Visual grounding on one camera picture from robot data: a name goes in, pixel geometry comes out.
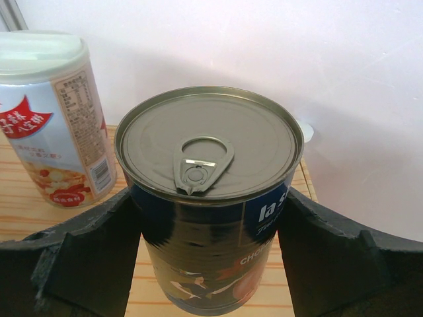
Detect silver round tin can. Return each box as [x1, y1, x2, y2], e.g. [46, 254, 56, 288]
[114, 86, 304, 316]

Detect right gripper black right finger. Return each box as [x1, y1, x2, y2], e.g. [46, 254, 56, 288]
[278, 190, 422, 316]

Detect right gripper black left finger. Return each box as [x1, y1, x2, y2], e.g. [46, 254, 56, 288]
[1, 189, 141, 316]

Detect white red tall can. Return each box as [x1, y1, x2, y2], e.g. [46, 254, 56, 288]
[1, 30, 117, 208]

